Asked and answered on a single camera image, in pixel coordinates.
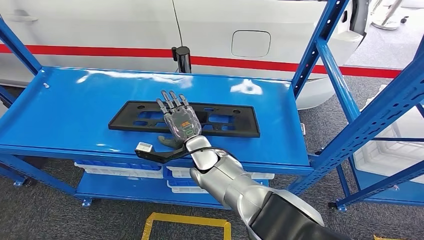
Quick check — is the white car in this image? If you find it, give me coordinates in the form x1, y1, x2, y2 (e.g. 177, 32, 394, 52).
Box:
0, 0, 370, 111

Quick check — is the blue steel shelf rack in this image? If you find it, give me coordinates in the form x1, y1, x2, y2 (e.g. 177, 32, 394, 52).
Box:
0, 0, 424, 210
327, 99, 424, 213

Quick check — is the silver stanchion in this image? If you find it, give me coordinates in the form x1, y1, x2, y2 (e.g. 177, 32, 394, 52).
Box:
370, 0, 404, 31

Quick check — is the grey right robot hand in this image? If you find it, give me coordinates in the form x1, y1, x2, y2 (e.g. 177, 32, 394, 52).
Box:
155, 89, 203, 150

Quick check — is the black camera cable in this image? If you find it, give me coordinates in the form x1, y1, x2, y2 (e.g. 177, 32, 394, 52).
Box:
185, 146, 235, 160

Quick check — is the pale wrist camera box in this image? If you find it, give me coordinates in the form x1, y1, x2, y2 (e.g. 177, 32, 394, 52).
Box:
135, 142, 154, 154

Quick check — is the yellow floor tape square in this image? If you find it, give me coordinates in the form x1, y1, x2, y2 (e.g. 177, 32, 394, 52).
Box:
141, 212, 232, 240
373, 234, 407, 240

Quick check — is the long black plastic part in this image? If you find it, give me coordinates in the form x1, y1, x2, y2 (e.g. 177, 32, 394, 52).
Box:
108, 100, 261, 139

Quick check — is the black barrier post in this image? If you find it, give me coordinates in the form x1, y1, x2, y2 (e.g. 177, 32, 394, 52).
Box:
171, 45, 192, 74

